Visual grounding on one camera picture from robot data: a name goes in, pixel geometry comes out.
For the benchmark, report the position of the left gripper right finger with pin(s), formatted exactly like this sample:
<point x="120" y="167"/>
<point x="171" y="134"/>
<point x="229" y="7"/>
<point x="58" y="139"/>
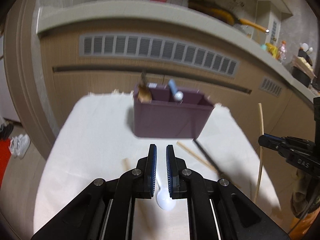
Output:
<point x="176" y="185"/>

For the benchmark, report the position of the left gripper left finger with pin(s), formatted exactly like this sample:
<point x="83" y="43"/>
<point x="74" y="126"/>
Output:
<point x="145" y="187"/>

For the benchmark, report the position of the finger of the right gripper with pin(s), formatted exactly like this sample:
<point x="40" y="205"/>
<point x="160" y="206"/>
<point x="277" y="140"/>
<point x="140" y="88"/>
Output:
<point x="278" y="144"/>

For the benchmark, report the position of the grey kitchen countertop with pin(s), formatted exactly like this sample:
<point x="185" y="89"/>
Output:
<point x="50" y="17"/>

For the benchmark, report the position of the purple plastic utensil caddy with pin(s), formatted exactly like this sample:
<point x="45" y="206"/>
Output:
<point x="166" y="118"/>

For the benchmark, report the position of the white table cloth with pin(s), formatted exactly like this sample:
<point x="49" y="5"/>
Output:
<point x="98" y="135"/>

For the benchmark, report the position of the small grey vent grille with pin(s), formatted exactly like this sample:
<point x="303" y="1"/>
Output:
<point x="270" y="86"/>

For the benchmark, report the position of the blue white plastic spoon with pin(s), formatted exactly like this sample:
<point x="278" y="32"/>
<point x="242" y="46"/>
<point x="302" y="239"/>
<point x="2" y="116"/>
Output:
<point x="176" y="94"/>

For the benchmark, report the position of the wooden spoon in caddy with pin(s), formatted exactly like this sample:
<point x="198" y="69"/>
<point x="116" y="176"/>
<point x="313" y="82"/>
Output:
<point x="144" y="94"/>

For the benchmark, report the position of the grey ventilation grille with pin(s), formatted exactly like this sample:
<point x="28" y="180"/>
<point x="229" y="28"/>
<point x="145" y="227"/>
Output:
<point x="159" y="48"/>

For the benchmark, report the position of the white sneakers on floor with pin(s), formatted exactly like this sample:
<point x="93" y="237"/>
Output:
<point x="19" y="145"/>

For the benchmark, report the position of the black handled metal spoon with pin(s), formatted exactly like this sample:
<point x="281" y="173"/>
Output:
<point x="209" y="159"/>

